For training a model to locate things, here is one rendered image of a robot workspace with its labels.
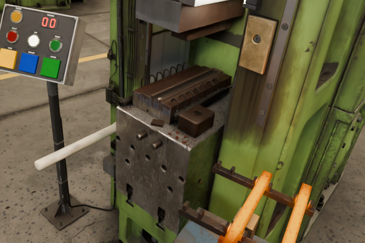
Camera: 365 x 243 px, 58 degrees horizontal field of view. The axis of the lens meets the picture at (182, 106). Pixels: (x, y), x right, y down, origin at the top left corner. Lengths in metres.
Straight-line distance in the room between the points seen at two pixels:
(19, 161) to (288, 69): 2.01
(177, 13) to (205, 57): 0.61
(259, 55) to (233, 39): 0.48
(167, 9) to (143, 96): 0.37
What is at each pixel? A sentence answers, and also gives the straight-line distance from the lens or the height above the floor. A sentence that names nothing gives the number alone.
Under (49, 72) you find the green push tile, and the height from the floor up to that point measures 0.99.
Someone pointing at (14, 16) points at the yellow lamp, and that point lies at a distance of 1.59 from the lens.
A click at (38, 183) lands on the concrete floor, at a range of 2.40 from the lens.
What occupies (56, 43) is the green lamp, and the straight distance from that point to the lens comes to 1.46.
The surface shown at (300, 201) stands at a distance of 1.01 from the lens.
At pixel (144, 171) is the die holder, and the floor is 0.69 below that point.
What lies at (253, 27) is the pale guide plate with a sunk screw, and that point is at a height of 1.32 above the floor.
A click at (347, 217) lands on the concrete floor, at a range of 2.53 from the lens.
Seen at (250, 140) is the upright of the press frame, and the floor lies 0.92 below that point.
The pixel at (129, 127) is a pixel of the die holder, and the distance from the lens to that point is 1.33.
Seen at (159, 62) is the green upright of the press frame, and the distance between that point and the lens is 1.49.
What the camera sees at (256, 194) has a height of 0.95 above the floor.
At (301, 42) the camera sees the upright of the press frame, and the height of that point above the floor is 1.31.
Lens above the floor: 1.60
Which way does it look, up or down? 30 degrees down
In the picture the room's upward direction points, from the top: 7 degrees clockwise
